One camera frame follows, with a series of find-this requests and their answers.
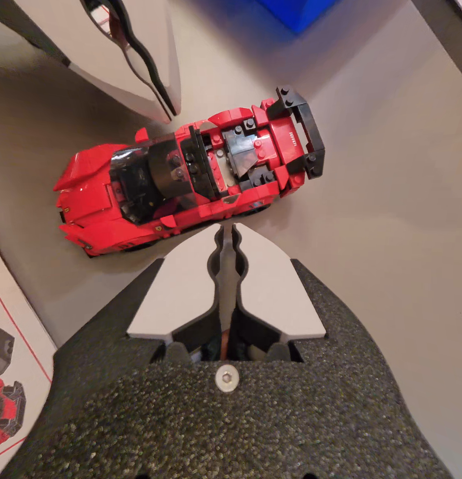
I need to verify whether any black bar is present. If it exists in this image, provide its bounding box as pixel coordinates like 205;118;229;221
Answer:
410;0;462;73

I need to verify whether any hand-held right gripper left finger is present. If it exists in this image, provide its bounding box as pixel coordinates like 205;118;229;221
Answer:
127;224;223;343

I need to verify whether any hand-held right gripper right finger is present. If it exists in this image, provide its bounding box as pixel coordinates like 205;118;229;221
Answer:
233;223;326;342

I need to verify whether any lego instruction booklet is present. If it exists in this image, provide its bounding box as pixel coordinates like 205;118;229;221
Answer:
0;234;58;479

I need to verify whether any dark transparent lego canopy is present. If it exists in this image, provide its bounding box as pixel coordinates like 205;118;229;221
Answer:
109;136;200;225

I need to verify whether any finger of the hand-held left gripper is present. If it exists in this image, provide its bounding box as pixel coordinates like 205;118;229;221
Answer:
19;0;172;125
110;0;182;116

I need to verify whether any blue plastic bin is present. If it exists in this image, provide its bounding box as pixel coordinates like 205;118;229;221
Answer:
253;0;338;36

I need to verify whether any red lego car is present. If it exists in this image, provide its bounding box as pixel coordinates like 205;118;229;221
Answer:
53;86;326;259

